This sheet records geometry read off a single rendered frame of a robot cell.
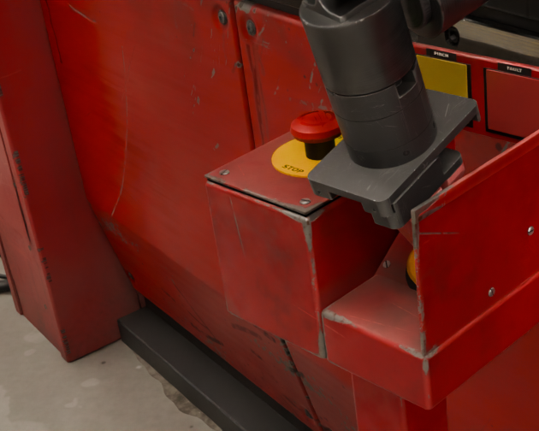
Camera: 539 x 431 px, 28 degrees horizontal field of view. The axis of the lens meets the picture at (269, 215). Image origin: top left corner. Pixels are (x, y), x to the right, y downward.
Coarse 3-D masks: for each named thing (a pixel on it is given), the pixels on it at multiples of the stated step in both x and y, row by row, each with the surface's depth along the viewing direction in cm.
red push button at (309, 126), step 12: (300, 120) 76; (312, 120) 76; (324, 120) 76; (336, 120) 76; (300, 132) 75; (312, 132) 75; (324, 132) 75; (336, 132) 75; (312, 144) 76; (324, 144) 76; (312, 156) 77; (324, 156) 76
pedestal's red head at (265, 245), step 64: (512, 64) 72; (256, 192) 74; (448, 192) 64; (512, 192) 69; (256, 256) 76; (320, 256) 72; (384, 256) 77; (448, 256) 66; (512, 256) 71; (256, 320) 80; (320, 320) 74; (384, 320) 71; (448, 320) 68; (512, 320) 73; (384, 384) 71; (448, 384) 70
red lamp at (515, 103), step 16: (496, 80) 73; (512, 80) 72; (528, 80) 72; (496, 96) 74; (512, 96) 73; (528, 96) 72; (496, 112) 75; (512, 112) 74; (528, 112) 73; (496, 128) 75; (512, 128) 74; (528, 128) 73
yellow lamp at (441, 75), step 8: (424, 56) 77; (424, 64) 78; (432, 64) 77; (440, 64) 77; (448, 64) 76; (456, 64) 76; (464, 64) 75; (424, 72) 78; (432, 72) 77; (440, 72) 77; (448, 72) 76; (456, 72) 76; (464, 72) 75; (424, 80) 78; (432, 80) 78; (440, 80) 77; (448, 80) 77; (456, 80) 76; (464, 80) 76; (432, 88) 78; (440, 88) 78; (448, 88) 77; (456, 88) 76; (464, 88) 76; (464, 96) 76
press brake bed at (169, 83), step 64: (64, 0) 160; (128, 0) 141; (192, 0) 127; (256, 0) 117; (64, 64) 170; (128, 64) 149; (192, 64) 133; (256, 64) 120; (128, 128) 158; (192, 128) 140; (256, 128) 125; (128, 192) 168; (192, 192) 147; (128, 256) 185; (192, 256) 155; (128, 320) 198; (192, 320) 175; (192, 384) 178; (256, 384) 166; (320, 384) 138; (512, 384) 102
